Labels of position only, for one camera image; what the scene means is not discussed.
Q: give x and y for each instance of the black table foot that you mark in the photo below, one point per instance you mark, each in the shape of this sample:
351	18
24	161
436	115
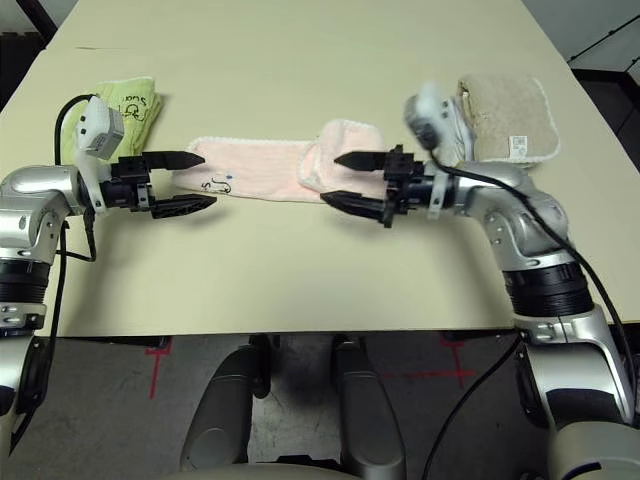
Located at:
450	339
160	343

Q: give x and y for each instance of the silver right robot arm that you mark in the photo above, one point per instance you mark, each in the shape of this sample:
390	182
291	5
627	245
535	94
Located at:
500	175

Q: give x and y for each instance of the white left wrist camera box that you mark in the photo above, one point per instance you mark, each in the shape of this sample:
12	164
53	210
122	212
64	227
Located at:
97	125

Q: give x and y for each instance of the black foam floor mats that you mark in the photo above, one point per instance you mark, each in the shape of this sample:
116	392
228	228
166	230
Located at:
15	65

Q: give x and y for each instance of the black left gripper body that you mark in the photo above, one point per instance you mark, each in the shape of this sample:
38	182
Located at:
127	192

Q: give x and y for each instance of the pink towel with white hem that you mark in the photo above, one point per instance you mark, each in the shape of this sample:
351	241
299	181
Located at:
260	165

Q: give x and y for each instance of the folded white towel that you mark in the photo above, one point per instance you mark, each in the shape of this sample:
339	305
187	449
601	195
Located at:
465	140

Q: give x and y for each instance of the thin black metal rod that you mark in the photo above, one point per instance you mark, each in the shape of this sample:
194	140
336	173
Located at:
590	48

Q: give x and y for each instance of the folded green towel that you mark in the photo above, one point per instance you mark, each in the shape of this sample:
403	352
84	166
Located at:
115	90

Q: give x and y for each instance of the grey right robot leg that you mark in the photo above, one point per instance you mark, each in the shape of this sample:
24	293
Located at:
365	415

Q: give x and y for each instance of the folded beige towel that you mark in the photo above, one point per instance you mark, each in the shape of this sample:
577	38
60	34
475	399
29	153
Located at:
500	115

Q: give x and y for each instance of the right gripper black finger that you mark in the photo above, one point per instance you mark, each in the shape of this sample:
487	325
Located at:
362	161
357	204

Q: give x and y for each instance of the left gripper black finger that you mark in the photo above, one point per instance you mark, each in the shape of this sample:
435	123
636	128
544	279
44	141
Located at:
175	160
180	206

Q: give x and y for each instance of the beige side table black frame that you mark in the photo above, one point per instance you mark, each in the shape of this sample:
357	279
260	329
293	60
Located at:
42	20

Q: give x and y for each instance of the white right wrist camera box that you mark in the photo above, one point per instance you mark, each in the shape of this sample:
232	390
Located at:
425	110

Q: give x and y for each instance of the grey robot leg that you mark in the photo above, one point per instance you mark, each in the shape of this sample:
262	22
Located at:
365	415
220	415

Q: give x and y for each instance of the grey left robot leg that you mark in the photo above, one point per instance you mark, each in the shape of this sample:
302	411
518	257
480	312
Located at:
220	415

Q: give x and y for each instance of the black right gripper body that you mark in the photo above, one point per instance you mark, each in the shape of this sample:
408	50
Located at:
407	185

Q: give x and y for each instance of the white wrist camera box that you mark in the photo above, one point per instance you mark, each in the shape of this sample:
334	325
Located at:
97	125
425	110

